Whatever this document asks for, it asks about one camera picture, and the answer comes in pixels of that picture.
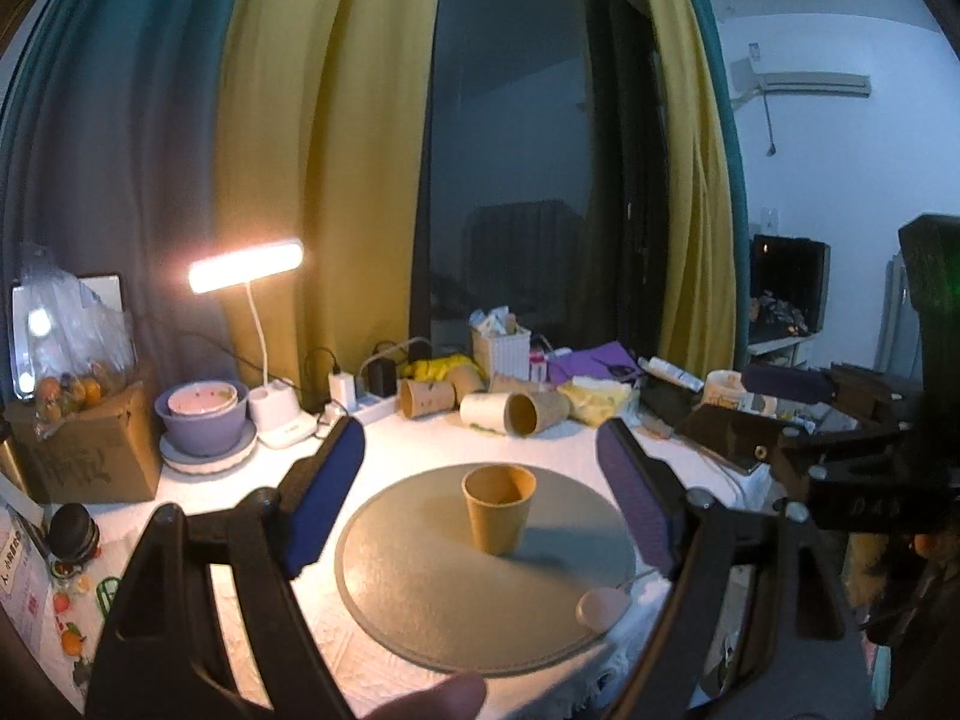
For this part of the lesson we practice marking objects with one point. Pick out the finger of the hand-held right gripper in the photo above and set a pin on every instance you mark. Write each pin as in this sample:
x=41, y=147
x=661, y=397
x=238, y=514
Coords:
x=731, y=439
x=787, y=382

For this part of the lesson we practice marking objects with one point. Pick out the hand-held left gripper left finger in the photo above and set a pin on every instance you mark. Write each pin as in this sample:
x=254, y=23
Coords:
x=330, y=495

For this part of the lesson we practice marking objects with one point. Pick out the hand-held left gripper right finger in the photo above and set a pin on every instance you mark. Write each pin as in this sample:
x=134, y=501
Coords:
x=637, y=502

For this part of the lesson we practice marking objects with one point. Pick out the brown paper cup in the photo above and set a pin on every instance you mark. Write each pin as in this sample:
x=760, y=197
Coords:
x=499, y=517
x=540, y=411
x=426, y=397
x=469, y=381

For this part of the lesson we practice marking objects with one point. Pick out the white cup lying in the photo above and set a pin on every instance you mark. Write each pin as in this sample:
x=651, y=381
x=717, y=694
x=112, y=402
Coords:
x=481, y=412

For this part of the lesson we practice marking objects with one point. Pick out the person's left hand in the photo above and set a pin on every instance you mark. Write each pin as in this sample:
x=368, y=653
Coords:
x=427, y=699

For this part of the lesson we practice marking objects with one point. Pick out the white television stand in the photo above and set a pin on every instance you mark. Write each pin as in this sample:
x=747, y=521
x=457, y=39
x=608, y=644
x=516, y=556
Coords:
x=776, y=351

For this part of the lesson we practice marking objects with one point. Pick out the beige printed tub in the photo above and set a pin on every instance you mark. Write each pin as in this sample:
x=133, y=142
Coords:
x=727, y=394

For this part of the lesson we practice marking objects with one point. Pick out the white power strip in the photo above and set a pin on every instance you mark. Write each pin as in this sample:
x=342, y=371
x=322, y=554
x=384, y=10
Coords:
x=352, y=414

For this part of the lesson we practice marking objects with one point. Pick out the white tube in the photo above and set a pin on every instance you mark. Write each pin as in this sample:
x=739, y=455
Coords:
x=675, y=373

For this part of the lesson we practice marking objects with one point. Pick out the black television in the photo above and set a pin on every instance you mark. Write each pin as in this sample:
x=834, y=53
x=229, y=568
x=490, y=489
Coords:
x=791, y=285

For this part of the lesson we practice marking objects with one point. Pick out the white charger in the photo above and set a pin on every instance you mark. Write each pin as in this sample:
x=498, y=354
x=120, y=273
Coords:
x=343, y=390

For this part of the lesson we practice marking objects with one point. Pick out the yellow packet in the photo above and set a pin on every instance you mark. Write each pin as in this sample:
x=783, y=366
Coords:
x=596, y=401

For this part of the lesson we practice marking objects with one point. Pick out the white plate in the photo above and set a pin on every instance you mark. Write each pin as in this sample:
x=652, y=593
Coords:
x=225, y=461

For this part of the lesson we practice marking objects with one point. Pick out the small white round object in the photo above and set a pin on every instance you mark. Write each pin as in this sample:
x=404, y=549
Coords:
x=601, y=609

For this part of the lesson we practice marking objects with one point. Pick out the black charger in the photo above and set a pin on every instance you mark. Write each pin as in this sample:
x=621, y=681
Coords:
x=382, y=379

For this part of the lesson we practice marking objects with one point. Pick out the round grey mat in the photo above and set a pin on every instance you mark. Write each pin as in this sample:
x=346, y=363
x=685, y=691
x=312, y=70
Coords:
x=420, y=600

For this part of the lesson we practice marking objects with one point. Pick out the purple bowl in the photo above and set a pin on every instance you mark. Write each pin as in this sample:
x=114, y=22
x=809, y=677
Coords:
x=202, y=431

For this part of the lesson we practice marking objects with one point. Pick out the purple cloth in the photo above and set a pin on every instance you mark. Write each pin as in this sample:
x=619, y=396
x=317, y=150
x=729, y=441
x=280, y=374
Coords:
x=592, y=361

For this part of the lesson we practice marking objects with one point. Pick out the pink bowl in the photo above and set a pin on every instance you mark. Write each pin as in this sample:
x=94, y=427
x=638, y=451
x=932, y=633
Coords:
x=201, y=397

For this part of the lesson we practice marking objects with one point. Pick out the yellow cloth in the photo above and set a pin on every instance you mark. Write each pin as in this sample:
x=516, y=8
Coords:
x=431, y=367

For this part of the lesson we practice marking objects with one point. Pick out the small pink box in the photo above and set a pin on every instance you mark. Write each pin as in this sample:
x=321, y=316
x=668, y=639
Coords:
x=538, y=367

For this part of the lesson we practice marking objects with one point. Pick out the white basket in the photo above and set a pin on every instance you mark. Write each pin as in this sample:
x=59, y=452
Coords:
x=501, y=354

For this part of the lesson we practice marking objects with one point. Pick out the yellow curtain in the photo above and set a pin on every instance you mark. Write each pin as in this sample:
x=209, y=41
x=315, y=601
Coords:
x=330, y=127
x=694, y=165

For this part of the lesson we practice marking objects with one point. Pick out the cardboard box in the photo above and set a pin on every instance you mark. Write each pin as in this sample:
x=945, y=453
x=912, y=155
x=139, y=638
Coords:
x=90, y=457

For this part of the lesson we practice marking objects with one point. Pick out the white desk lamp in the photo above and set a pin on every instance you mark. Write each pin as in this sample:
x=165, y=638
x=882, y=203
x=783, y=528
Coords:
x=247, y=266

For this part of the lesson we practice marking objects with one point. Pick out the black round container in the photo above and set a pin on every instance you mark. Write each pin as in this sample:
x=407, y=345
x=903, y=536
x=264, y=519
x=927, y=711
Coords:
x=71, y=536

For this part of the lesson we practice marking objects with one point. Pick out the clear plastic bag of fruit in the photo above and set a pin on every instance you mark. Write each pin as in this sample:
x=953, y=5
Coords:
x=82, y=360

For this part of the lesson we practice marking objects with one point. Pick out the fruit print sheet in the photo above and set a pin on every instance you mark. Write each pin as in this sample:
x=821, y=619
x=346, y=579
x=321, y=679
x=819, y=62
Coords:
x=71, y=637

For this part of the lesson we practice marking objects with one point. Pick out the teal curtain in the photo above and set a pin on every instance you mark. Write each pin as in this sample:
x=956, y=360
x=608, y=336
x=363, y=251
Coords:
x=724, y=90
x=112, y=30

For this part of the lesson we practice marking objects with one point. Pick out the white air conditioner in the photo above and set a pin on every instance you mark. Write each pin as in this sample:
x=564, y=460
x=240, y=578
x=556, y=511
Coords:
x=814, y=82

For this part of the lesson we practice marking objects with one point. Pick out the dark glass window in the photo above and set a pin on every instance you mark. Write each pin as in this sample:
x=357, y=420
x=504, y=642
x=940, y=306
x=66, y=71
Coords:
x=525, y=150

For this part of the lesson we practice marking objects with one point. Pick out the grey curtain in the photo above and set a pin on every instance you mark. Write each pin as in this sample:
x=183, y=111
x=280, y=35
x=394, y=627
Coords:
x=112, y=187

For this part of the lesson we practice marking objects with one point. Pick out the wall socket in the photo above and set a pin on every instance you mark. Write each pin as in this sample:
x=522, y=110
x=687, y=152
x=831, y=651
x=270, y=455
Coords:
x=769, y=221

